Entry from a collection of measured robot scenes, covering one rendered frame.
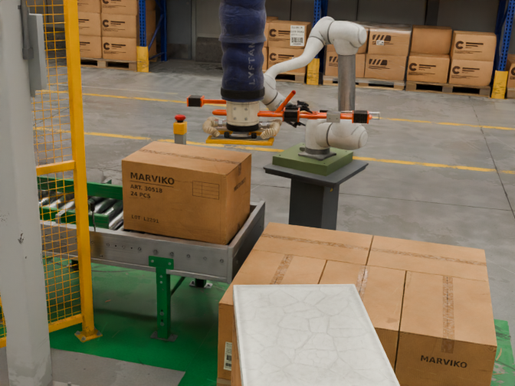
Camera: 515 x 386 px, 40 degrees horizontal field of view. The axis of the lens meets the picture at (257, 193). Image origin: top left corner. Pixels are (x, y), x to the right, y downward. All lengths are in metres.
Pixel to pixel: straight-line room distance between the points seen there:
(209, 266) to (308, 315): 1.55
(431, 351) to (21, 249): 1.78
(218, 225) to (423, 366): 1.28
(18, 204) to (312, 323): 1.43
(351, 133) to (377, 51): 6.53
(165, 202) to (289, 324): 1.80
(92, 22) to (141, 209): 8.07
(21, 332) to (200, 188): 1.12
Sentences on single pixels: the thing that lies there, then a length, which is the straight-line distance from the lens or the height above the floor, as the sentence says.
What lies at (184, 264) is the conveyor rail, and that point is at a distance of 3.69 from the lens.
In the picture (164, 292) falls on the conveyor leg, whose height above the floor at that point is 0.29.
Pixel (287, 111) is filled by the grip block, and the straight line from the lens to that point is 3.61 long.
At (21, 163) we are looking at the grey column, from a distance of 3.02.
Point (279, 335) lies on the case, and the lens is 2.05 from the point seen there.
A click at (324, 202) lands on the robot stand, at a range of 4.39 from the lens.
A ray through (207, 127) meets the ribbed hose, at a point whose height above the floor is 1.17.
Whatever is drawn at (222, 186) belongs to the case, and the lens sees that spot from 3.60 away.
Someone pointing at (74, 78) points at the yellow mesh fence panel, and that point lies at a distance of 3.50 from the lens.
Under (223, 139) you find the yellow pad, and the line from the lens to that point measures 3.56.
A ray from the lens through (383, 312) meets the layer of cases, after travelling 3.21.
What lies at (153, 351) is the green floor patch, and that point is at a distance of 3.86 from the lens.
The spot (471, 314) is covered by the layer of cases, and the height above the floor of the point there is 0.54.
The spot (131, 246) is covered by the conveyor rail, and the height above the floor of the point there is 0.54.
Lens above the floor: 2.09
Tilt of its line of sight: 20 degrees down
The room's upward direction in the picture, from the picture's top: 2 degrees clockwise
